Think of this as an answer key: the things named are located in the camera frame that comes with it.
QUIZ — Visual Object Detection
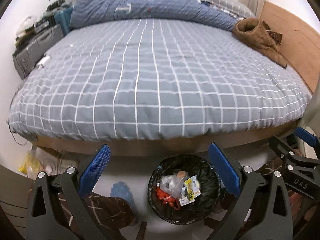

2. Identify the yellow white snack packet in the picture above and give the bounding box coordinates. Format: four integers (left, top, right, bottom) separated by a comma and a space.
178, 176, 201, 206

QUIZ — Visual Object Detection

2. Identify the red plastic bag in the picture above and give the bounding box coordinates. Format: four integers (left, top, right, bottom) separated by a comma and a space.
156, 187, 180, 210

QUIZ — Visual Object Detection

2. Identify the black lined trash bin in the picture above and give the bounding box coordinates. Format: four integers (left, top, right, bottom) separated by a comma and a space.
148, 154, 221, 225

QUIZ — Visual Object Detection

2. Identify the person's right hand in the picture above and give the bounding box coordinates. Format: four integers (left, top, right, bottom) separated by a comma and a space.
290, 193, 314, 221

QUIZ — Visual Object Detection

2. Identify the yellow plastic bag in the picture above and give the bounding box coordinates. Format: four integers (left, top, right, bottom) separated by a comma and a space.
18, 150, 43, 180

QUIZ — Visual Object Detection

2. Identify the blue fluffy slipper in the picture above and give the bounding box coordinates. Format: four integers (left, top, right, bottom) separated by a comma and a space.
110, 181, 137, 213

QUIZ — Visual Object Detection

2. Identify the brown paper tag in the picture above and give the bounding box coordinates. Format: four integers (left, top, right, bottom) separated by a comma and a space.
177, 171, 188, 180

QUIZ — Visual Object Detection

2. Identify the wooden headboard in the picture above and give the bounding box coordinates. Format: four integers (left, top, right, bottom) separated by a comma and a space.
260, 1, 319, 92

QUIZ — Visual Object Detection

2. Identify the brown fleece jacket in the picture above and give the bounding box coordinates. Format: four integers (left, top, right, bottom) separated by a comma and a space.
232, 18, 288, 69

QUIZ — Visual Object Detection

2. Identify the grey checked pillow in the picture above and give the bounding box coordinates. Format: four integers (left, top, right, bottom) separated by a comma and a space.
198, 0, 256, 20

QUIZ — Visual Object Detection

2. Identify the grey checked bed sheet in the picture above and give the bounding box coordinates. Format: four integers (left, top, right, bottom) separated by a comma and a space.
8, 19, 311, 141

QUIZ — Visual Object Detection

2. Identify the white charger adapter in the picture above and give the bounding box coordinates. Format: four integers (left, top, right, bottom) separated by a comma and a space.
36, 55, 51, 69

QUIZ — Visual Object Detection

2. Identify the grey suitcase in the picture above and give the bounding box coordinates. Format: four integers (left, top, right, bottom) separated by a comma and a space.
12, 24, 64, 80

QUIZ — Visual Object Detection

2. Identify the teal plastic stool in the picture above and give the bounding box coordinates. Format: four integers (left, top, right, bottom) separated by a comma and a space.
54, 7, 73, 36

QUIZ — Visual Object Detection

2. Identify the blue quilted duvet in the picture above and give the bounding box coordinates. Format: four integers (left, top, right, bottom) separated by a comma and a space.
70, 0, 237, 31

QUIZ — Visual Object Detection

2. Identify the wooden bed frame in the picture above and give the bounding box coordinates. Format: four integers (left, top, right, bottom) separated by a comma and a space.
30, 121, 298, 157

